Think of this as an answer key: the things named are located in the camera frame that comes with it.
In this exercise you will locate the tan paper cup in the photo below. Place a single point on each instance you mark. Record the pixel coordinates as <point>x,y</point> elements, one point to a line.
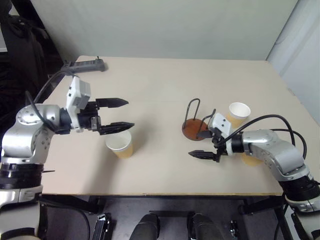
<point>250,161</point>
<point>125,152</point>
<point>240,110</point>

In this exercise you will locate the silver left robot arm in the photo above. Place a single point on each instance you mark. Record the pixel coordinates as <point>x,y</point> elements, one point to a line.
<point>22,140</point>

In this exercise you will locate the black silver floor bracket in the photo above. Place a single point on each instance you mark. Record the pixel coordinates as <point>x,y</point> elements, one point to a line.
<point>101,226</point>
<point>234,231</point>

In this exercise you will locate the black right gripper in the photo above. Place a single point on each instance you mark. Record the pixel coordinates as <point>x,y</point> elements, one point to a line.
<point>217,140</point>

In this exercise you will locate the black covered chair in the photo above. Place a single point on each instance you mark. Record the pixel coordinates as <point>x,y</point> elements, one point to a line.
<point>20,65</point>

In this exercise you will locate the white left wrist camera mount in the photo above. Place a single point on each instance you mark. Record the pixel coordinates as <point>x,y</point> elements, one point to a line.
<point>75,100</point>

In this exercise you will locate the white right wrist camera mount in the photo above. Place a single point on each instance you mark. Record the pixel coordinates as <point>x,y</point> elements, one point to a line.
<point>221,122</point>

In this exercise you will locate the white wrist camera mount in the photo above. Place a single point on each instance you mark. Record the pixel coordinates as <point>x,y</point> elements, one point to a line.
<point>75,100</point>
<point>221,122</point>

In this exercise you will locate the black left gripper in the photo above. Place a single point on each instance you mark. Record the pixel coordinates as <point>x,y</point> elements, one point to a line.
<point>88,120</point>

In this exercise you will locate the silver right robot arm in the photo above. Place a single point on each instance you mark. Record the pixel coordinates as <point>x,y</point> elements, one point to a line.
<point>272,150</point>

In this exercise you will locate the dark rounded shape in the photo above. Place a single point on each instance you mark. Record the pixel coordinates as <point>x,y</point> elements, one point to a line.
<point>202,226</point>
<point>146,227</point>

